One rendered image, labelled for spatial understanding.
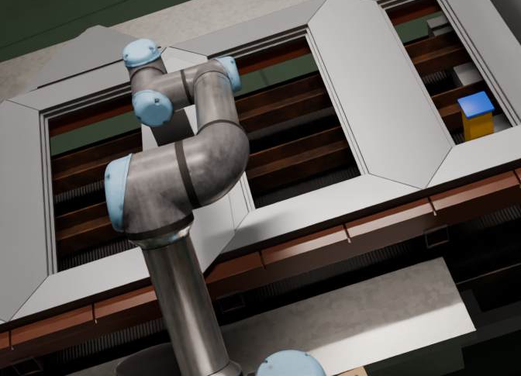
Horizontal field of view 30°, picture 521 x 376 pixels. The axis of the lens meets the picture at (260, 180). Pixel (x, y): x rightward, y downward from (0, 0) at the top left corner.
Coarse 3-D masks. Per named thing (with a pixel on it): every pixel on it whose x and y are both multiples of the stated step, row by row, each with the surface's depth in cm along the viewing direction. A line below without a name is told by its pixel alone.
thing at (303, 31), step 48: (384, 0) 243; (240, 48) 244; (96, 96) 245; (336, 96) 223; (48, 144) 238; (48, 192) 225; (240, 192) 208; (432, 192) 197; (48, 240) 214; (288, 240) 199
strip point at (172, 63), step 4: (168, 60) 246; (172, 60) 246; (176, 60) 245; (180, 60) 245; (184, 60) 245; (164, 64) 245; (168, 64) 245; (172, 64) 245; (176, 64) 244; (180, 64) 244; (184, 64) 243; (188, 64) 243; (192, 64) 243; (196, 64) 242; (168, 68) 244; (172, 68) 243; (176, 68) 243; (180, 68) 243; (168, 72) 243
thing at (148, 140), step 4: (188, 116) 229; (192, 116) 228; (192, 120) 227; (196, 120) 227; (192, 124) 226; (196, 124) 226; (144, 128) 230; (148, 128) 229; (192, 128) 225; (196, 128) 224; (144, 132) 228; (148, 132) 228; (196, 132) 223; (144, 136) 227; (148, 136) 227; (152, 136) 226; (144, 140) 226; (148, 140) 226; (152, 140) 225; (144, 144) 225; (148, 144) 225; (152, 144) 224; (156, 144) 224; (144, 148) 224; (148, 148) 223
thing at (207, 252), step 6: (234, 234) 200; (216, 240) 200; (222, 240) 200; (228, 240) 199; (198, 246) 200; (204, 246) 200; (210, 246) 199; (216, 246) 199; (222, 246) 199; (198, 252) 199; (204, 252) 199; (210, 252) 198; (216, 252) 198; (198, 258) 198; (204, 258) 198; (210, 258) 197; (204, 264) 196
